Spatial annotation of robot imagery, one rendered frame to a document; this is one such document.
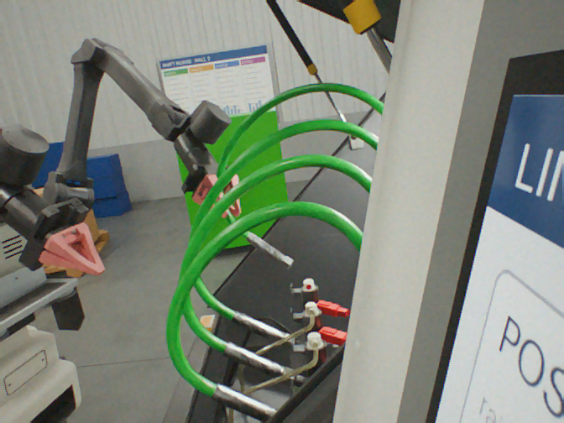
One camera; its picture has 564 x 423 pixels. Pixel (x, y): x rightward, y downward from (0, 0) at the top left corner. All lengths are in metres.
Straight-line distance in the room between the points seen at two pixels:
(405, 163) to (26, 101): 8.30
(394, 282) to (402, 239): 0.02
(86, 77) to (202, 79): 6.01
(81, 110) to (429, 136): 1.13
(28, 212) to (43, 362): 0.73
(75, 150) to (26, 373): 0.58
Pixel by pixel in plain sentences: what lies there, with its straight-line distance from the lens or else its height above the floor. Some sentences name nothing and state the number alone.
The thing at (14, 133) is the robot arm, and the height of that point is 1.42.
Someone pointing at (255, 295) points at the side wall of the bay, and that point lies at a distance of 1.05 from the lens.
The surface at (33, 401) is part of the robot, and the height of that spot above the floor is 0.79.
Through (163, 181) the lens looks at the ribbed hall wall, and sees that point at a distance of 7.61.
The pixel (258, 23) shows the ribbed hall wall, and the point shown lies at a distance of 7.22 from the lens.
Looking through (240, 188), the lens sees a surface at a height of 1.33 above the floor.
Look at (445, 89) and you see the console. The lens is 0.18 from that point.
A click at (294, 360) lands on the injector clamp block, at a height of 0.98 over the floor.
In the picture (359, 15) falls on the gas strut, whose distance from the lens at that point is 0.31.
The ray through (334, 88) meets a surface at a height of 1.42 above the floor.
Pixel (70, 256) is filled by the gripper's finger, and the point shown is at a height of 1.25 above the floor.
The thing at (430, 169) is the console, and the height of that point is 1.38.
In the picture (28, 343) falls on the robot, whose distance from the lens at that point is 1.33.
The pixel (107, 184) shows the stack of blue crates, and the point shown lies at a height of 0.51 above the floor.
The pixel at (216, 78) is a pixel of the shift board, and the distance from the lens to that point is 7.19.
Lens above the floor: 1.42
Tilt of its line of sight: 15 degrees down
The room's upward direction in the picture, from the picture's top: 8 degrees counter-clockwise
